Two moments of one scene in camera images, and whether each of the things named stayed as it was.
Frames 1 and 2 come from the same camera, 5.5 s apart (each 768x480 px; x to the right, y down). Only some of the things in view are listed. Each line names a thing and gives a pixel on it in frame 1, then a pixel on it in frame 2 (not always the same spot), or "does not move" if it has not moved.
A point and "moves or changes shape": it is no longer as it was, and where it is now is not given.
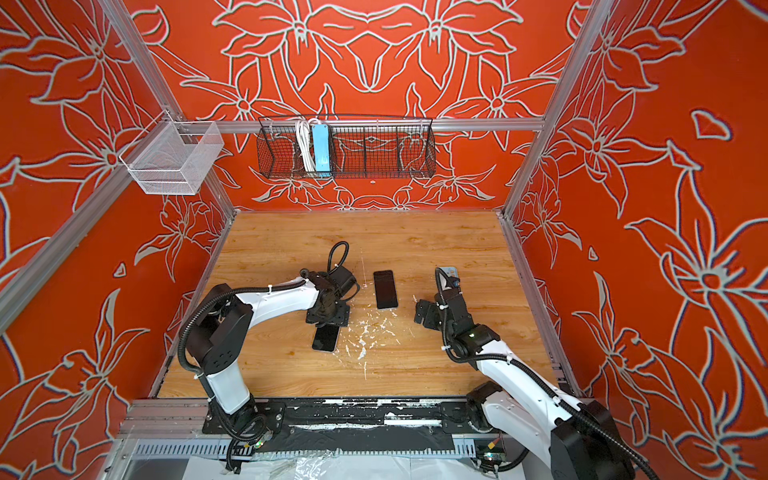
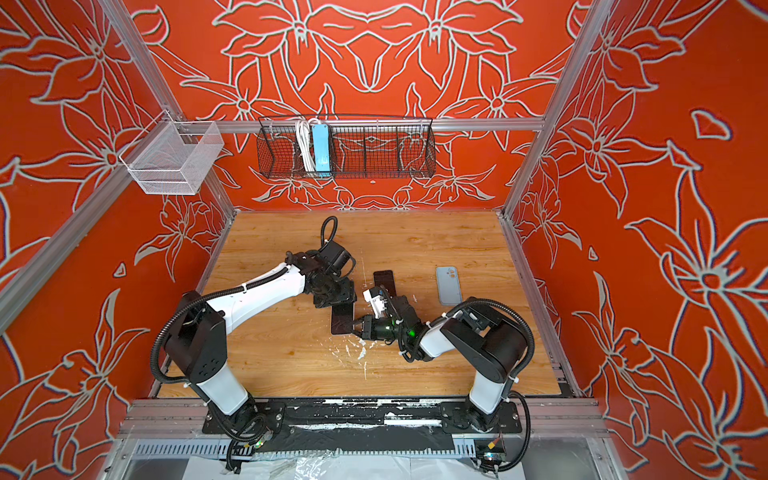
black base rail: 350,426 does not move
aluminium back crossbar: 364,125 does not move
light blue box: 321,144 does not move
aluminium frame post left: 157,84 does not move
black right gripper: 432,310 → 367,329
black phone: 325,338 moves or changes shape
